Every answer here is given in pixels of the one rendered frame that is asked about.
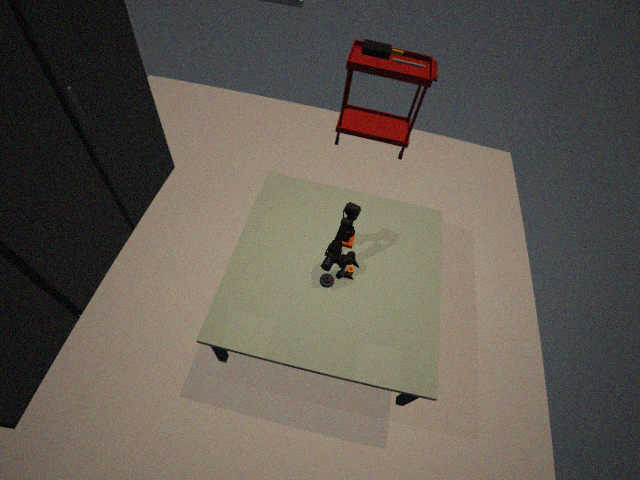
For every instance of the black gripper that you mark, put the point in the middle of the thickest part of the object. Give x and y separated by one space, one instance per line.
342 273

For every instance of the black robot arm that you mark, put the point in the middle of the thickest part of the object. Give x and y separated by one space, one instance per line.
346 230

